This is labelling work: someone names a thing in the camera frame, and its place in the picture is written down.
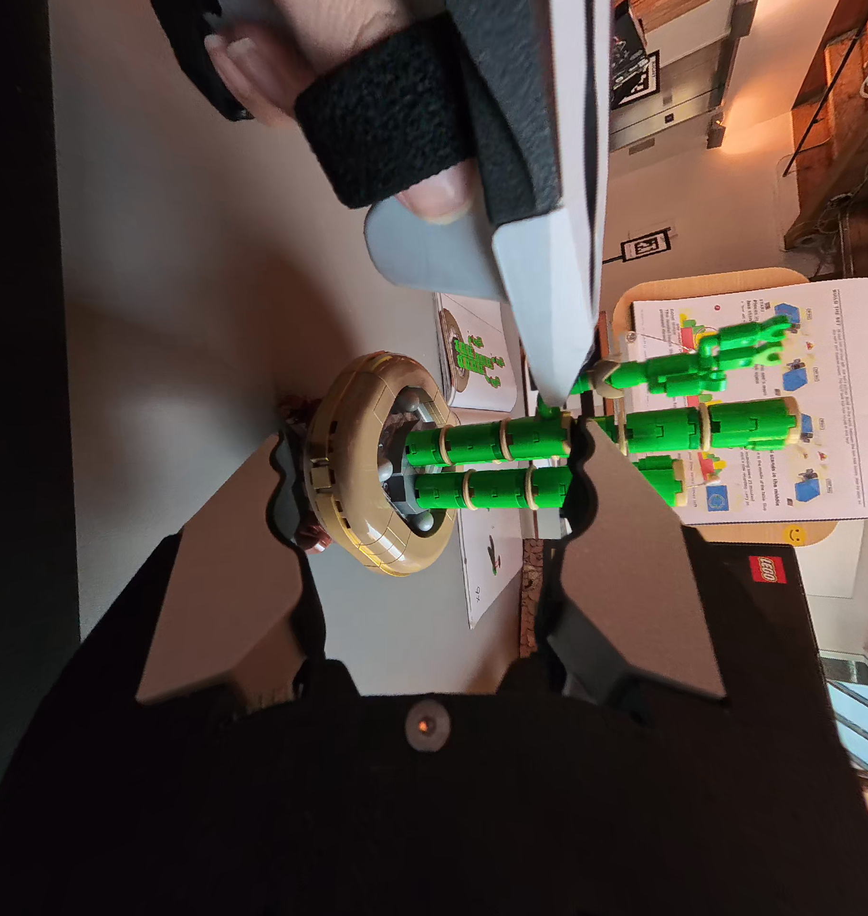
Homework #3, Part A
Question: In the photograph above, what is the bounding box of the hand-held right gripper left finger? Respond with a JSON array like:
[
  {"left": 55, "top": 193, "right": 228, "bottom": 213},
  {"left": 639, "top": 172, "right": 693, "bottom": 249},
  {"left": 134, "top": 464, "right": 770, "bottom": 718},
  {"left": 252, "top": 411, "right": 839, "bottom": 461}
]
[{"left": 135, "top": 429, "right": 331, "bottom": 709}]

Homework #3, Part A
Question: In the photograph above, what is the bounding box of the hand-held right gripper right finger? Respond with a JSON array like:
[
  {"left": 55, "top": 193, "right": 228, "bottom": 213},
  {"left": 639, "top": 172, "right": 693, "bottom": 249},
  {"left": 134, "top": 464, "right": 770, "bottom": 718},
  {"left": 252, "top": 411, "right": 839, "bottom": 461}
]
[{"left": 535, "top": 418, "right": 728, "bottom": 709}]

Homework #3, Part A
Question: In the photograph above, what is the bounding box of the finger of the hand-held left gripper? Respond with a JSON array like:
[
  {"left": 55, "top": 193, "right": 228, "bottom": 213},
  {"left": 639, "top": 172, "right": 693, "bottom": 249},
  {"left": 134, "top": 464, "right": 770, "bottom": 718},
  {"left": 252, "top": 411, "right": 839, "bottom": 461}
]
[
  {"left": 364, "top": 197, "right": 508, "bottom": 303},
  {"left": 491, "top": 206, "right": 599, "bottom": 407}
]

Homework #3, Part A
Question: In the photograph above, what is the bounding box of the small green lego bamboo branch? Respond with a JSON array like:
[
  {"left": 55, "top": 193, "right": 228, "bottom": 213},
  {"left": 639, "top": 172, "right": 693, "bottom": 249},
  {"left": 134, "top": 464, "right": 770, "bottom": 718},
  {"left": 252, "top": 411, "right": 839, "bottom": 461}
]
[{"left": 573, "top": 315, "right": 796, "bottom": 402}]

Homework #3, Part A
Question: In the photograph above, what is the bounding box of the lego bamboo model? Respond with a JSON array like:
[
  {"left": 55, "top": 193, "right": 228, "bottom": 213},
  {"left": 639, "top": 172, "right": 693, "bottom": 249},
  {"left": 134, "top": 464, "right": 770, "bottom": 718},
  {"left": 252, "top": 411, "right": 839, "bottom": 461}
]
[{"left": 280, "top": 351, "right": 803, "bottom": 577}]

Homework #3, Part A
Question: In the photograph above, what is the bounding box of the black lego set box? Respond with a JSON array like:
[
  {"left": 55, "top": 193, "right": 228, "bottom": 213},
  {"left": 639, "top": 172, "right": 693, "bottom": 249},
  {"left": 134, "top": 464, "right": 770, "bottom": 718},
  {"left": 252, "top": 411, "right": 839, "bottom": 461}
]
[{"left": 521, "top": 537, "right": 836, "bottom": 717}]

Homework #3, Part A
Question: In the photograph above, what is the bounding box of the open lego instruction booklet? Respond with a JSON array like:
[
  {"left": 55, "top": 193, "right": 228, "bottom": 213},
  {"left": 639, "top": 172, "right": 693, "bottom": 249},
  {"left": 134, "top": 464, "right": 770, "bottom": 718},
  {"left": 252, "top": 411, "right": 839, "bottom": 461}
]
[{"left": 434, "top": 292, "right": 549, "bottom": 631}]

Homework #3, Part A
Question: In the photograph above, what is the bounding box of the person's left hand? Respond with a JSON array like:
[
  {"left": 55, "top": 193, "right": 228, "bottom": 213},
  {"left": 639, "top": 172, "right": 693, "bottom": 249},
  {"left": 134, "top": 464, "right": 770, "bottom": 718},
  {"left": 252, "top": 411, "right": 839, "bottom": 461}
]
[{"left": 203, "top": 0, "right": 478, "bottom": 221}]

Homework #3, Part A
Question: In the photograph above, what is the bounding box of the white printed instruction sheet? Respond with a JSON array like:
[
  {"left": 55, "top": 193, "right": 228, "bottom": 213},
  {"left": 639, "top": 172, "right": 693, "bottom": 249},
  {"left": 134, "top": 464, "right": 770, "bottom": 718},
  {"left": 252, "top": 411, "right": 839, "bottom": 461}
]
[{"left": 630, "top": 278, "right": 868, "bottom": 527}]

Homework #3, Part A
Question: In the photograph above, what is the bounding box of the small fiducial wall tag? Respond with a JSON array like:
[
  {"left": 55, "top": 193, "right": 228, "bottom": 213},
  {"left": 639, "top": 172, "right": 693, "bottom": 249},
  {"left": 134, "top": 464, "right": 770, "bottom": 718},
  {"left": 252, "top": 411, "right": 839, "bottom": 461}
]
[{"left": 620, "top": 228, "right": 673, "bottom": 263}]

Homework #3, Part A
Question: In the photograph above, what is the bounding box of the black fiducial wall poster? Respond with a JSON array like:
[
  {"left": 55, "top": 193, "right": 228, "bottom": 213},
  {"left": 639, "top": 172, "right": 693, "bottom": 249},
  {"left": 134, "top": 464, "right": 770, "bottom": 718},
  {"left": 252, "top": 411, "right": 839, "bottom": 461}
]
[{"left": 609, "top": 50, "right": 661, "bottom": 110}]

